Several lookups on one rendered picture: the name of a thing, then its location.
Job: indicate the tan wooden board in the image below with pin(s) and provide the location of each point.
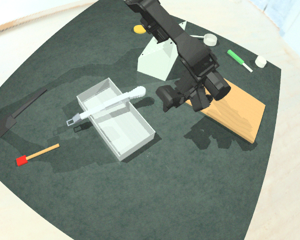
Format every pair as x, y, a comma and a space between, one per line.
238, 111

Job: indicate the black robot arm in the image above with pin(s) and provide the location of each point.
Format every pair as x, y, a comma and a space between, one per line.
194, 55

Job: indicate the white short cylinder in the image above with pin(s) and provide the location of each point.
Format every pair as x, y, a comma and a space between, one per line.
260, 61

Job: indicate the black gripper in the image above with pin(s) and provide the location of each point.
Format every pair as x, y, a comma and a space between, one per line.
174, 98

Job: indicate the yellow flat disc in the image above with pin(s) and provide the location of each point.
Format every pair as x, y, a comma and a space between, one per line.
139, 29

